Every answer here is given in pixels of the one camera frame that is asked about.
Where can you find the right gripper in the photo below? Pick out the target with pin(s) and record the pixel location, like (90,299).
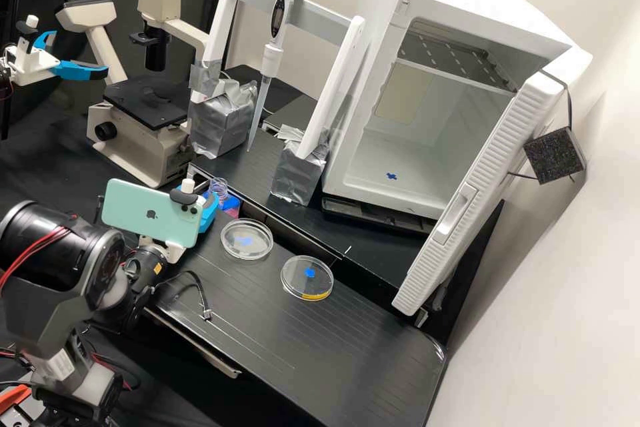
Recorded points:
(176,250)

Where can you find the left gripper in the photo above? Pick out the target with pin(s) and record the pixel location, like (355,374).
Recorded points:
(31,64)

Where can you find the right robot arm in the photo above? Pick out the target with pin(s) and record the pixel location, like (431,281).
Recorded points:
(55,267)

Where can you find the blue bottle holder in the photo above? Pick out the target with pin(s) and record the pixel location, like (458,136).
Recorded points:
(231,205)

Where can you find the small bottle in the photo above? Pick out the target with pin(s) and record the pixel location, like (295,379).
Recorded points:
(219,189)

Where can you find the left phone holder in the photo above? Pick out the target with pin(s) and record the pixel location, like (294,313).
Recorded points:
(27,29)

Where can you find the petri dish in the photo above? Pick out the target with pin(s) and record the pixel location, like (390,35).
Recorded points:
(247,240)

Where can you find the cream microscope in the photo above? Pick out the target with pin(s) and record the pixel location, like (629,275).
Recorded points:
(140,132)

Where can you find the pipette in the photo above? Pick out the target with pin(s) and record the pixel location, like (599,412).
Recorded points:
(272,54)

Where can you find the white pipette stand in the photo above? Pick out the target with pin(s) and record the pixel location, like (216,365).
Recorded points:
(330,92)

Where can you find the incubator door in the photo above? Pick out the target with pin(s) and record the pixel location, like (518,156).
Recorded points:
(480,187)

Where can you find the white incubator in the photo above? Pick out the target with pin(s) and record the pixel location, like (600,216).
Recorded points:
(450,21)

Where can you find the right wrist camera phone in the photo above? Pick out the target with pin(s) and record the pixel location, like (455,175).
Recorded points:
(150,209)

